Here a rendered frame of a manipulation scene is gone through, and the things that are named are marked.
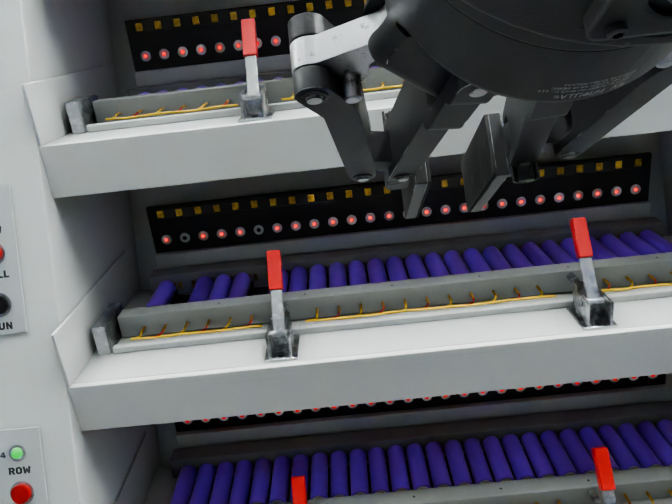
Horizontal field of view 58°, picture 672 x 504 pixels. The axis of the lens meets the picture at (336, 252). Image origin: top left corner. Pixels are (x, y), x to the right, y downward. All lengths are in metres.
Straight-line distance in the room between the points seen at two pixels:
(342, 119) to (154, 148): 0.34
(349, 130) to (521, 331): 0.35
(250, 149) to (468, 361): 0.25
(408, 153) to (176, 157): 0.31
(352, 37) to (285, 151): 0.34
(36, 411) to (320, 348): 0.24
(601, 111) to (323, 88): 0.11
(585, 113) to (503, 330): 0.31
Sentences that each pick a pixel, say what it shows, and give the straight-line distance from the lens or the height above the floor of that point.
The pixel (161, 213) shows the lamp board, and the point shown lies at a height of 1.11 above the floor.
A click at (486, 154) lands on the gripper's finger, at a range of 0.29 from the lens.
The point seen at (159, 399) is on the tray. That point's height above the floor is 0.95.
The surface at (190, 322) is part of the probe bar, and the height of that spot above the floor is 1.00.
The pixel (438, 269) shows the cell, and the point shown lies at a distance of 0.61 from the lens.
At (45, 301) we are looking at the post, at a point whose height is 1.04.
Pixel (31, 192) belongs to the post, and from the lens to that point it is 0.56.
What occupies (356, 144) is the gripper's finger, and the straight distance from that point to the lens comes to 0.23.
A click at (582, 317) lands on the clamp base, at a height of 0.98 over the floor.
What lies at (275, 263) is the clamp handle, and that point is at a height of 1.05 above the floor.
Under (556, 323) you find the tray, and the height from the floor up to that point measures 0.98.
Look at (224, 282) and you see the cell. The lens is 0.64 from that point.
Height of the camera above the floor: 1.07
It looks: 2 degrees down
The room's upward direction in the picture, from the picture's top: 6 degrees counter-clockwise
